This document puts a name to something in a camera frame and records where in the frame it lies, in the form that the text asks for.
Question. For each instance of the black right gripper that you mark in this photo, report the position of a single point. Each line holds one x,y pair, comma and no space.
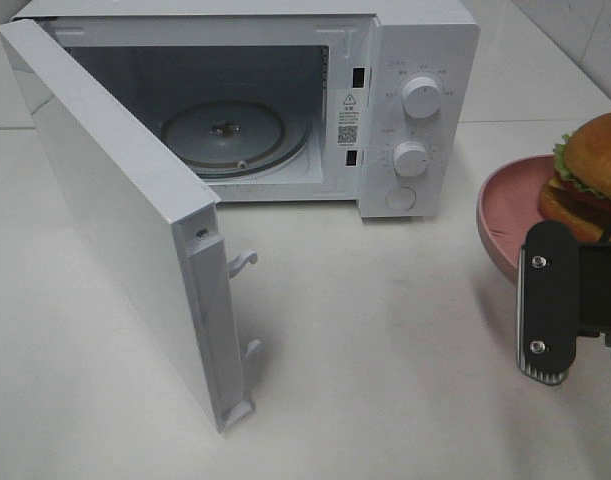
595,291

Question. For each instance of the toy hamburger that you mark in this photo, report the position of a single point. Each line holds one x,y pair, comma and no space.
582,168

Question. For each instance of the pink round plate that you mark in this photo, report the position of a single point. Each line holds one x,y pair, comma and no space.
509,205

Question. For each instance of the white microwave door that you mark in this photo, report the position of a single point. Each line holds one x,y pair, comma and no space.
151,220

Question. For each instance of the lower white timer knob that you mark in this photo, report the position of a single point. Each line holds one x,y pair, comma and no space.
410,158

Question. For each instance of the upper white power knob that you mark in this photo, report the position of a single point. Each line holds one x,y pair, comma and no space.
421,95

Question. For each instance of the white microwave oven body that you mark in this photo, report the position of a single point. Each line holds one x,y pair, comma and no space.
158,58

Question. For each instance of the white warning label sticker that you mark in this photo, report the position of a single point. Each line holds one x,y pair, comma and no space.
349,106

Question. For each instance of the glass microwave turntable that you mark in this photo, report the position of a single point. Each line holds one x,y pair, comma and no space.
234,138

